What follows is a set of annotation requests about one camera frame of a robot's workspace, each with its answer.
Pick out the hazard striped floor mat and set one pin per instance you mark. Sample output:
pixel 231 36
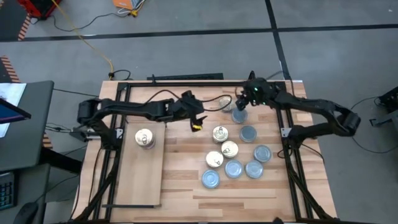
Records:
pixel 12 21
pixel 47 141
pixel 7 67

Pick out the black flat bar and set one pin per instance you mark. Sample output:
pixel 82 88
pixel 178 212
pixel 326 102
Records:
pixel 186 76

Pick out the black metal shelf frame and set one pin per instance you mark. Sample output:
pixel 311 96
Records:
pixel 130 206

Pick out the black equipment stand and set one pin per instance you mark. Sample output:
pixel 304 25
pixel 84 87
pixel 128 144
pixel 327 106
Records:
pixel 390 99

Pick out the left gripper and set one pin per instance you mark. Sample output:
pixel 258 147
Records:
pixel 186 107

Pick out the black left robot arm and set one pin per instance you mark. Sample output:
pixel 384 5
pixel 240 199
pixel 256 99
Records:
pixel 130 107

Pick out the black aluminium table frame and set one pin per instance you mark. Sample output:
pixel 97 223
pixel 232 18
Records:
pixel 186 83

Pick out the monitor with blue screen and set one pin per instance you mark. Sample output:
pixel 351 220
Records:
pixel 9 113

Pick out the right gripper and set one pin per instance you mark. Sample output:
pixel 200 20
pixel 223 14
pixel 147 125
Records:
pixel 259 91

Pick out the dark grey desk top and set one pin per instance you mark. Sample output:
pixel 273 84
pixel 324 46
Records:
pixel 31 140

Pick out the white paper sheet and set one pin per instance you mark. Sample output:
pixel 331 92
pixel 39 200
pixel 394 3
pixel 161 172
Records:
pixel 12 91

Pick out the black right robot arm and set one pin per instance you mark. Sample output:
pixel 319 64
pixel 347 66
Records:
pixel 311 104

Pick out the grey metal clamp bracket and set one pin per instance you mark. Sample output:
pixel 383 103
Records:
pixel 84 135

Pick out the orange box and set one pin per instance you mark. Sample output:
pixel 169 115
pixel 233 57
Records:
pixel 122 3

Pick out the mid grey desk top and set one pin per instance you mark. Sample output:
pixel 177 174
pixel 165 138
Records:
pixel 31 186

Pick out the wooden shelf board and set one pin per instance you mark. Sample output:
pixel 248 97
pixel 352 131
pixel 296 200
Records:
pixel 140 177

